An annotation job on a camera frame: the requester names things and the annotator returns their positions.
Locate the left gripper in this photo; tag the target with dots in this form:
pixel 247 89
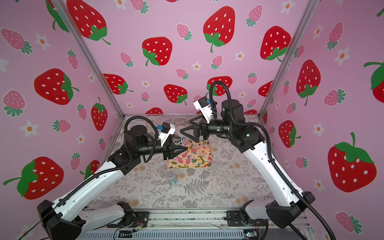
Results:
pixel 167 151

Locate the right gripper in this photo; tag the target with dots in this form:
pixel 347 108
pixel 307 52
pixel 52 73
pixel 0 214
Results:
pixel 202 130

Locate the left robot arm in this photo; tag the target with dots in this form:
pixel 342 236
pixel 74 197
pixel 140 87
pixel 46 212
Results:
pixel 65 218

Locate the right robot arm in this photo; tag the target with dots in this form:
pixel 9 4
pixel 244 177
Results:
pixel 222 116

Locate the candies on tray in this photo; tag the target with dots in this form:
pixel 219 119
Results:
pixel 192 154

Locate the clear jar blue candies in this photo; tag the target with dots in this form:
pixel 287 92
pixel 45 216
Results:
pixel 170 177

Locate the floral rectangular tray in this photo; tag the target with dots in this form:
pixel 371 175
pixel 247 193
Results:
pixel 192 156

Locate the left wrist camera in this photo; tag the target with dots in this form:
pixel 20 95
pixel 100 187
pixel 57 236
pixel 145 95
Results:
pixel 165 130

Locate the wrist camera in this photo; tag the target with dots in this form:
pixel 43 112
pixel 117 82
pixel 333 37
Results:
pixel 204 105
pixel 165 130

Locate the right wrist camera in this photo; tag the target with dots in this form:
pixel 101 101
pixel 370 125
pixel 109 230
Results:
pixel 204 105

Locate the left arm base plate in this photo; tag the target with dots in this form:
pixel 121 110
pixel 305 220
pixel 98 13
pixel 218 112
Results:
pixel 132 220

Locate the aluminium front rail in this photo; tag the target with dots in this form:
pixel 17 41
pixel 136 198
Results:
pixel 193 224

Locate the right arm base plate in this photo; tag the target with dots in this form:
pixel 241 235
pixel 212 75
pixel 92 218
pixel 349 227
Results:
pixel 241 219

